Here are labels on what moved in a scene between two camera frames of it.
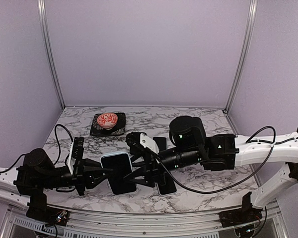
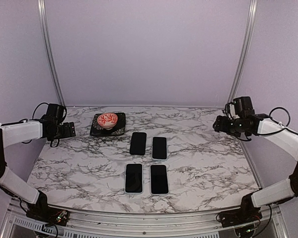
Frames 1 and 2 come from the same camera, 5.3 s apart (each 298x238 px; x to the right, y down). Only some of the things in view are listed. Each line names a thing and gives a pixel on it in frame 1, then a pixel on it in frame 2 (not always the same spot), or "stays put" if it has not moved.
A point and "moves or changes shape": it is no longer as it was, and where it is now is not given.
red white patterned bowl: x=107 y=120 stays put
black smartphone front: x=120 y=164 moves or changes shape
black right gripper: x=145 y=172 → x=220 y=125
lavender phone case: x=119 y=162 → x=133 y=183
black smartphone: x=167 y=185 moves or changes shape
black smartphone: x=161 y=142 stays put
